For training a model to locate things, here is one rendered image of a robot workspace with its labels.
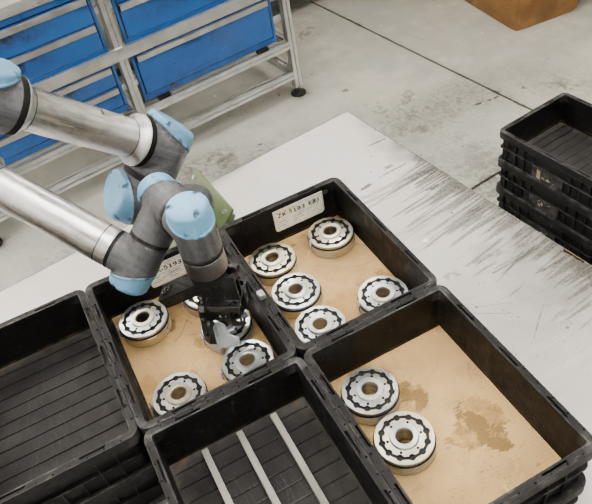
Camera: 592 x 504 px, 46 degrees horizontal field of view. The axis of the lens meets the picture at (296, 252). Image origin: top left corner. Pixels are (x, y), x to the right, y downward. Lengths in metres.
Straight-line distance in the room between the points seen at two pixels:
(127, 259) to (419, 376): 0.57
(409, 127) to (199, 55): 1.03
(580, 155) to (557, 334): 0.93
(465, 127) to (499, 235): 1.62
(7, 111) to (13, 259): 1.91
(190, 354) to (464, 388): 0.53
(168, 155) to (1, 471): 0.70
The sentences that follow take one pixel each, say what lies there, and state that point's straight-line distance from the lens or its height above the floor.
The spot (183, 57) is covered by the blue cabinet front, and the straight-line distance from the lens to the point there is 3.28.
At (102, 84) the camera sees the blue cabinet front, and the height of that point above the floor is 0.48.
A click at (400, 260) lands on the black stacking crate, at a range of 1.40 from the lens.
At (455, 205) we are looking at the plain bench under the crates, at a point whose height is 0.70.
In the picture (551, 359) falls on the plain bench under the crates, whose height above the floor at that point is 0.70.
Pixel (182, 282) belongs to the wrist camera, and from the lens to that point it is 1.29.
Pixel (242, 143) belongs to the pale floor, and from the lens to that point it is 3.40.
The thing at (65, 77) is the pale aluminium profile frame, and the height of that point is 0.60.
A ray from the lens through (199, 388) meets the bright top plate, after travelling 1.32.
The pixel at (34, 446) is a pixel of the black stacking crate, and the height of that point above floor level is 0.83.
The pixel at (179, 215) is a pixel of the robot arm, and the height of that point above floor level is 1.20.
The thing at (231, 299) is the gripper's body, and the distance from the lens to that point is 1.26.
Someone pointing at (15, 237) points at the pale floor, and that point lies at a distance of 3.32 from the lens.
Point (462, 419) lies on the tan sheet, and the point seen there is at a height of 0.83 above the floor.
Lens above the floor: 1.89
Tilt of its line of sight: 44 degrees down
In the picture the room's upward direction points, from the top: 12 degrees counter-clockwise
